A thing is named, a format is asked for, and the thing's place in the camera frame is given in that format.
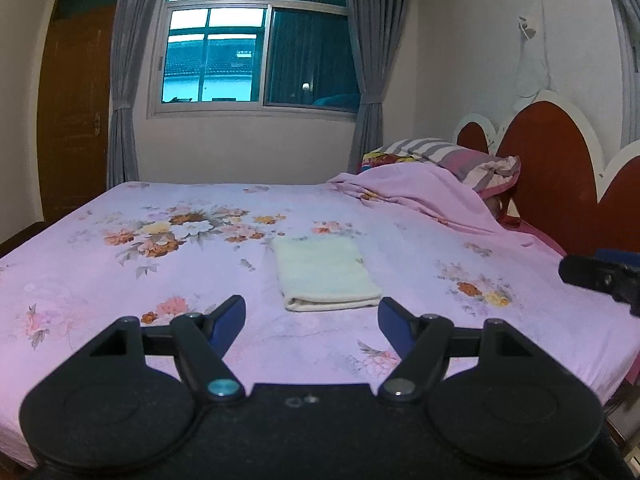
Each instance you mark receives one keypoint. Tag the red white scalloped headboard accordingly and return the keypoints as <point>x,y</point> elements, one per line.
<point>550,170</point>

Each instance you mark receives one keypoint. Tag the grey curtain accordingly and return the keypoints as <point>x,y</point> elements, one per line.
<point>370,60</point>
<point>627,35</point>
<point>122,135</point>

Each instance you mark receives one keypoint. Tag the red yellow floral pillow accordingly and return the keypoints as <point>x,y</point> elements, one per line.
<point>380,160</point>

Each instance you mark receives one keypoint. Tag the white wall socket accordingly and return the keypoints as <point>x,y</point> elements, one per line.
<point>526,27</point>

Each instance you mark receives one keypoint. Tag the sliding glass window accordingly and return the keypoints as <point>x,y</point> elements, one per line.
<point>230,60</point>

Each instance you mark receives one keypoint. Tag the striped pink grey pillow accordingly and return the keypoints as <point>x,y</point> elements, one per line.
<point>450,152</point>

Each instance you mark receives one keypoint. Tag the floral lavender bed sheet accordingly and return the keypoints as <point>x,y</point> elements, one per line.
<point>100,270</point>

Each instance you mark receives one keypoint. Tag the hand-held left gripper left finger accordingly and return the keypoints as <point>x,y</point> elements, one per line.
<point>227,320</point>

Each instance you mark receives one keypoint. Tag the brown wooden door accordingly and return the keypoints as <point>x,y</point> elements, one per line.
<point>70,135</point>

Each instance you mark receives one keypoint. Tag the magenta fitted sheet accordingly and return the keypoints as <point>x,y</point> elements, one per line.
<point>540,237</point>

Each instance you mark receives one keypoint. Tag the pale yellow towel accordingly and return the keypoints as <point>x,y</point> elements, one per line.
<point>320,270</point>

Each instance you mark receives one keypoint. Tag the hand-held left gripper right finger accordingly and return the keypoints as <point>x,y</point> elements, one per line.
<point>395,325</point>

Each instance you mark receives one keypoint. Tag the pink blanket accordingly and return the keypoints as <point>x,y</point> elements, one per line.
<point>415,190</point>

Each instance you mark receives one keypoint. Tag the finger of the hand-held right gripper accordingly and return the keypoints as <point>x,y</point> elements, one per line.
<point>590,272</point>
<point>617,254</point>

